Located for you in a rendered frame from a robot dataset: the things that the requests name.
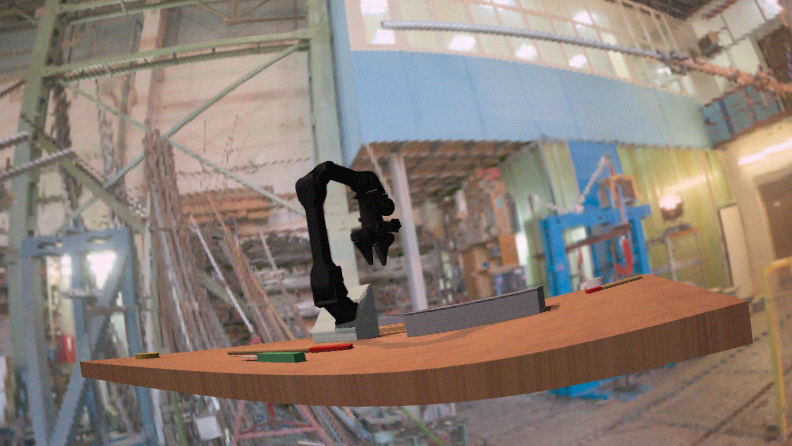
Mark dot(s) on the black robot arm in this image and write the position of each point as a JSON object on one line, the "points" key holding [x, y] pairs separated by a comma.
{"points": [[326, 278]]}

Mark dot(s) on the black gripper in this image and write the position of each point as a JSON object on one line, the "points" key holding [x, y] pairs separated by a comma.
{"points": [[366, 237]]}

